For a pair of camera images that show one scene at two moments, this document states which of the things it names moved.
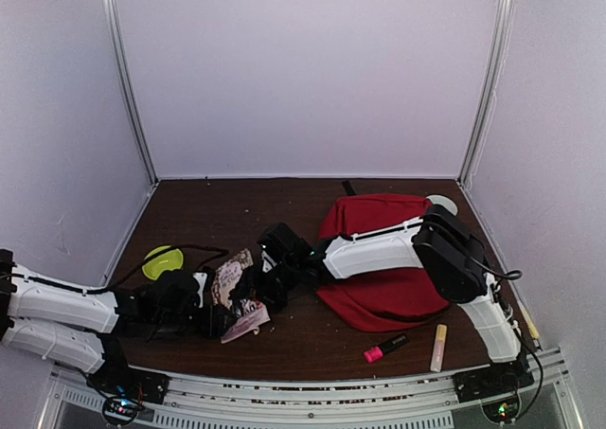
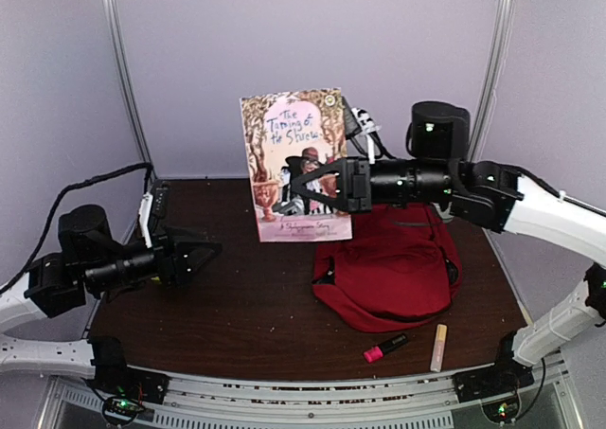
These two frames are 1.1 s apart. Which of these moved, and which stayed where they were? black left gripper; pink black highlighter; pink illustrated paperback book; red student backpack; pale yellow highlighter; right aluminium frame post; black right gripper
Moved: pink illustrated paperback book; black right gripper; black left gripper
Stayed: right aluminium frame post; pale yellow highlighter; pink black highlighter; red student backpack
